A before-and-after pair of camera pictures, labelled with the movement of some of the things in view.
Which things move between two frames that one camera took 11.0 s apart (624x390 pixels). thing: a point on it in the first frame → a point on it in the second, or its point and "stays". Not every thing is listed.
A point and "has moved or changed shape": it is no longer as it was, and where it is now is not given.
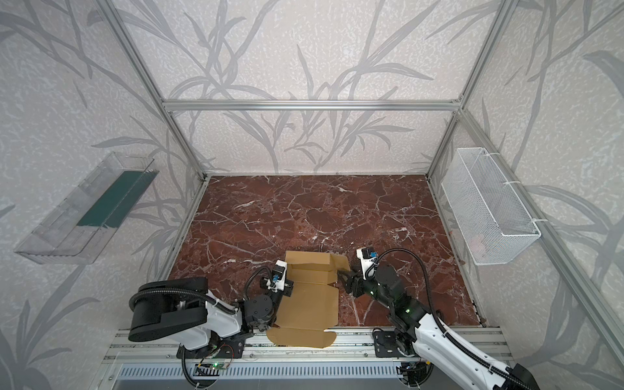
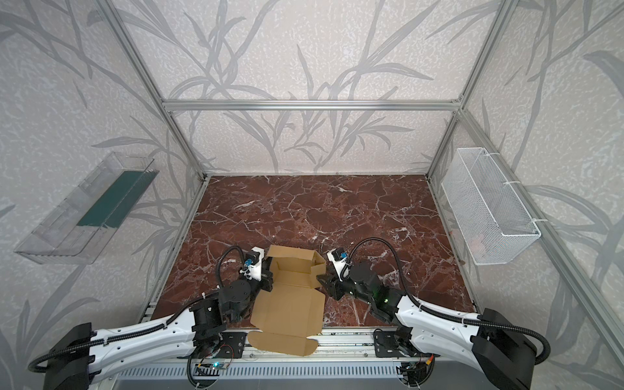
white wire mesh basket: [491, 215] stays
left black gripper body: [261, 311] → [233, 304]
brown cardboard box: [310, 303] has moved or changed shape
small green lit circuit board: [218, 366] stays
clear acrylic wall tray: [75, 231] stays
